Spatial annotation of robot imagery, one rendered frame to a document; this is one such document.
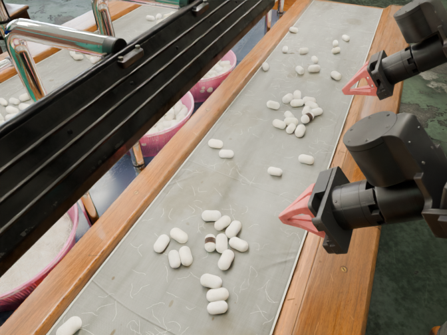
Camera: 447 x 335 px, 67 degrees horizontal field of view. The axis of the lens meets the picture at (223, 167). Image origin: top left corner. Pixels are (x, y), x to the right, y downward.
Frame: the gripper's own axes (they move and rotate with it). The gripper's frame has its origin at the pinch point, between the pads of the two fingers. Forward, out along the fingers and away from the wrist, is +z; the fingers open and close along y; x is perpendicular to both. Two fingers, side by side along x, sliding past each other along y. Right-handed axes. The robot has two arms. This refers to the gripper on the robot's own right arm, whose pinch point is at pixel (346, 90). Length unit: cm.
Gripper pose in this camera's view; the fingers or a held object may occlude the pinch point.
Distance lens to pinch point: 82.4
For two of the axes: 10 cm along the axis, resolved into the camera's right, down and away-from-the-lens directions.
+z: -6.8, 2.6, 6.8
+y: -4.2, 6.2, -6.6
